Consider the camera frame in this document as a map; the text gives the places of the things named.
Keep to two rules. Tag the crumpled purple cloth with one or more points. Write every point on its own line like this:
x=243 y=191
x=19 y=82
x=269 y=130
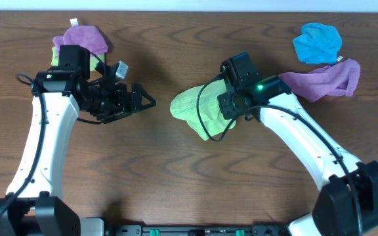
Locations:
x=338 y=80

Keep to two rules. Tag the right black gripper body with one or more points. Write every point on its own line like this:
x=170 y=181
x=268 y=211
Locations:
x=228 y=105

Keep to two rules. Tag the folded purple cloth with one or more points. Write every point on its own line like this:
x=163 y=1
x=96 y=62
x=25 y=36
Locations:
x=85 y=36

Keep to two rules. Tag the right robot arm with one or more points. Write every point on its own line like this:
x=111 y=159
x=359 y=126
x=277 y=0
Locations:
x=348 y=200

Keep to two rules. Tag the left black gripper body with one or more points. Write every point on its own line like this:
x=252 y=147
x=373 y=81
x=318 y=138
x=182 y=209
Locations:
x=125 y=103

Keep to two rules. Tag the folded green cloth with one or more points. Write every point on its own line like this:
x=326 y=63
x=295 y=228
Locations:
x=93 y=60

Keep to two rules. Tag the green cloth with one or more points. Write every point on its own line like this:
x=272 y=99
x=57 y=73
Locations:
x=183 y=107
x=93 y=60

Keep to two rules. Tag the crumpled blue cloth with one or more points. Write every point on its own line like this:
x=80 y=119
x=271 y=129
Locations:
x=317 y=44

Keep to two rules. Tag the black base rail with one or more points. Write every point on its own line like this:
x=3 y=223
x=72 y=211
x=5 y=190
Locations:
x=256 y=230

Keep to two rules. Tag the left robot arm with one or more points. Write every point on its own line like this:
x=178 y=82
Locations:
x=33 y=203

